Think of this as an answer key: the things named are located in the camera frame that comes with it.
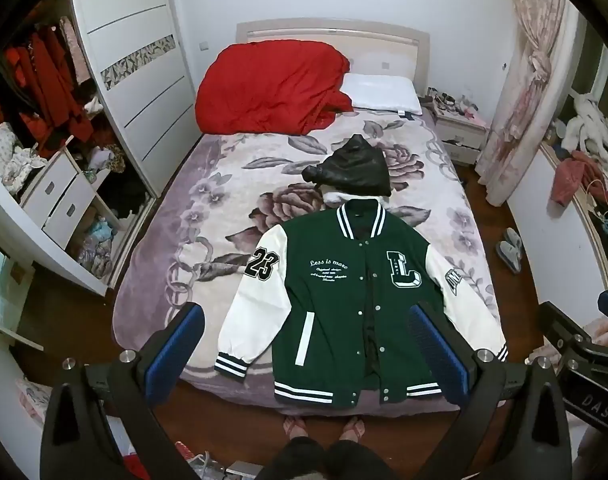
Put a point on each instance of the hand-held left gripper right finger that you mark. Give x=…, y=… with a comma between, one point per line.
x=436, y=355

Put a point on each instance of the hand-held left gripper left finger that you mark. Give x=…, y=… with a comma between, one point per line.
x=176, y=350

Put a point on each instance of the green white varsity jacket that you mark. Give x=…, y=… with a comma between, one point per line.
x=334, y=310

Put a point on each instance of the pile of wardrobe clothes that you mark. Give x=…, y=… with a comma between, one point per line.
x=98, y=245

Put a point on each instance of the red hanging clothes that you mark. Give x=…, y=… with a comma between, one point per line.
x=48, y=85

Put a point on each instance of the grey slipper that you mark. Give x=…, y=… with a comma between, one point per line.
x=507, y=257
x=514, y=241

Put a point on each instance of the person's right foot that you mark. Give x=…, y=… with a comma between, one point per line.
x=353, y=428

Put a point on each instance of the pink garment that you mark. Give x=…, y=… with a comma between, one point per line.
x=574, y=177

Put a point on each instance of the person's legs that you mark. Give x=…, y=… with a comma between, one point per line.
x=329, y=460

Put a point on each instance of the white fluffy garment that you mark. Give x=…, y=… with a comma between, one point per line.
x=589, y=125

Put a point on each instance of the white drawer unit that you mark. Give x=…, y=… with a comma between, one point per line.
x=58, y=200

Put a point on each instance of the black leather jacket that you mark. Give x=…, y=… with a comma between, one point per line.
x=354, y=165

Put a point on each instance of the white nightstand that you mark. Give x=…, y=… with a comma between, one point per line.
x=459, y=132

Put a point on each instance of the pink floral curtain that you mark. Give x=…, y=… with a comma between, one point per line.
x=529, y=85

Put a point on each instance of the nightstand clutter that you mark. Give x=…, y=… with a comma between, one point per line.
x=451, y=102

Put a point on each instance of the floral folded cloth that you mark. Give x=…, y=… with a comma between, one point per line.
x=8, y=155

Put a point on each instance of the white pillow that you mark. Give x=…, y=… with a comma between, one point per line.
x=381, y=92

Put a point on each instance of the red duvet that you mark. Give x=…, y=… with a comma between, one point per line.
x=274, y=85

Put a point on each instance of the beige bed headboard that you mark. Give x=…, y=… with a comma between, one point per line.
x=384, y=45

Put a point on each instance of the white sliding-door wardrobe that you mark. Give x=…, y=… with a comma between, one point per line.
x=133, y=20

